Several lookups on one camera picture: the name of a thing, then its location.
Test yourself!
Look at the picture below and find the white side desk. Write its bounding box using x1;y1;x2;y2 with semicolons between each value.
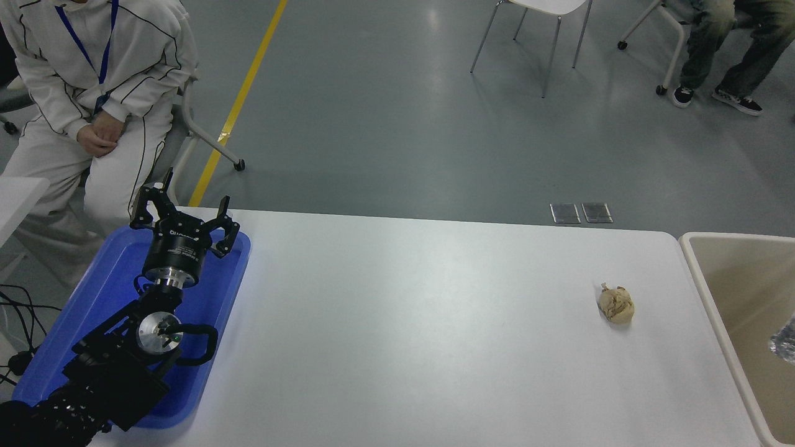
0;176;50;249

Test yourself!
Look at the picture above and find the seated person's right hand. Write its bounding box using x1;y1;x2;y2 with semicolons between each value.
76;129;117;157

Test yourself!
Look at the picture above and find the person with black shoes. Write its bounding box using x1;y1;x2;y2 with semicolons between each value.
672;0;795;117

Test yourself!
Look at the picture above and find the foil tray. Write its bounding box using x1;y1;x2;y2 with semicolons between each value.
769;315;795;364

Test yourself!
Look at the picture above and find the white wheeled office chair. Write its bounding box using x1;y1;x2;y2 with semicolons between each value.
0;59;246;209

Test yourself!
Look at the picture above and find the white wheeled chair frame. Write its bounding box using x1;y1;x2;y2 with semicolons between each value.
617;0;690;96

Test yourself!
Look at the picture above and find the white chair with metal legs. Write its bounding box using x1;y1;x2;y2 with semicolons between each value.
470;0;594;99

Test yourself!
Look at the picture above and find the seated person's left hand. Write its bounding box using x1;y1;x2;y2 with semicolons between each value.
93;115;128;143

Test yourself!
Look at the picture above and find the large pale bin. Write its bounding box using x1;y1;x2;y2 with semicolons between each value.
679;232;795;447

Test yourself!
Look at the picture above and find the seated person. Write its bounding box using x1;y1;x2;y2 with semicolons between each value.
0;0;199;292

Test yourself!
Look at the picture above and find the crumpled tan paper ball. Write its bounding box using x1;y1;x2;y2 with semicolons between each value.
597;282;635;324

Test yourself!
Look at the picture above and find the black floor cable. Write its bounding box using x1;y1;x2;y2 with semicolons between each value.
0;282;63;386

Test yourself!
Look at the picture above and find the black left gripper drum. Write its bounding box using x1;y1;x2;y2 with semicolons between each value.
145;217;216;278

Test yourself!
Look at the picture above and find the blue plastic tray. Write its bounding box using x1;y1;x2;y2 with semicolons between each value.
12;225;252;430

